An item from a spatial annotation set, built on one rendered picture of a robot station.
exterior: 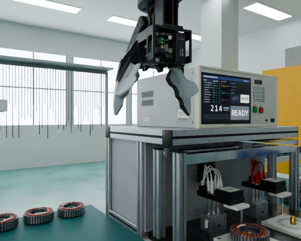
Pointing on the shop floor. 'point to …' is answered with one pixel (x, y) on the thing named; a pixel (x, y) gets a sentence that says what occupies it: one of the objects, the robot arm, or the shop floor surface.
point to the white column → (220, 34)
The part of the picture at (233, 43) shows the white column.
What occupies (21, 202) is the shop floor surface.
